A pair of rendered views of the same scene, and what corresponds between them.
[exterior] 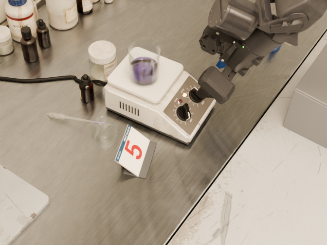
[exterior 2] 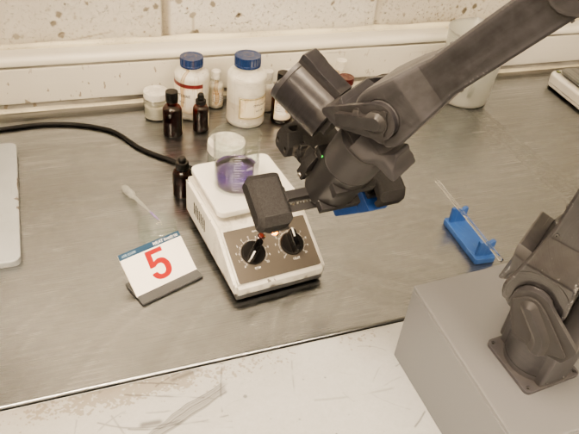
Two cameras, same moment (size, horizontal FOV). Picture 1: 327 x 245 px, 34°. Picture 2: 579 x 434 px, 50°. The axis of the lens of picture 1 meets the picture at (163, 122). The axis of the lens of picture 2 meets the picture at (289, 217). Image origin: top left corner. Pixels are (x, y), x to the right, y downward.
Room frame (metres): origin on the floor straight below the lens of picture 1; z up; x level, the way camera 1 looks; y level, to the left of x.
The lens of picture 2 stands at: (0.24, -0.42, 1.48)
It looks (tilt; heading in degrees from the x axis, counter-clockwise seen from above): 38 degrees down; 35
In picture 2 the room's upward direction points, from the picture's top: 6 degrees clockwise
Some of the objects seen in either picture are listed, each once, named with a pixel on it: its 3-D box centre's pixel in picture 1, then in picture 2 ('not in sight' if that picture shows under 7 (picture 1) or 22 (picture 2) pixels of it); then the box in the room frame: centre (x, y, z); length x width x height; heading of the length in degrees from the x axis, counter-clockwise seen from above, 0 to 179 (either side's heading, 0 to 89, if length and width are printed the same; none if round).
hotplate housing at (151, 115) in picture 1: (156, 93); (249, 219); (0.76, 0.02, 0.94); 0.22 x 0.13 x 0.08; 64
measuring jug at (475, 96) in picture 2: not in sight; (471, 67); (1.43, 0.00, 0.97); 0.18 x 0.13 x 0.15; 30
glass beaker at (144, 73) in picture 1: (143, 64); (234, 160); (0.76, 0.05, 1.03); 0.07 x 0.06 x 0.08; 149
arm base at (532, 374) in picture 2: not in sight; (539, 338); (0.72, -0.39, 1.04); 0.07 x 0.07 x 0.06; 62
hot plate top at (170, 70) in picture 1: (145, 74); (244, 183); (0.77, 0.04, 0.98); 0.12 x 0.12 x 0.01; 64
